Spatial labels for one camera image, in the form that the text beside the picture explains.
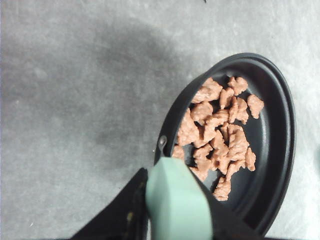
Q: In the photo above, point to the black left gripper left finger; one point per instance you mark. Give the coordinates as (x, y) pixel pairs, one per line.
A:
(125, 218)

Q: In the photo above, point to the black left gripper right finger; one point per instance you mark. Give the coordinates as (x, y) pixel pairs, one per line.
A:
(225, 223)

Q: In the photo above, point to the black frying pan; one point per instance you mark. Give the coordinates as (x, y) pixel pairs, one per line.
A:
(177, 207)

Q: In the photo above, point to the brown beef cubes pile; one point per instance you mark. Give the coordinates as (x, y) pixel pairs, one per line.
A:
(213, 126)

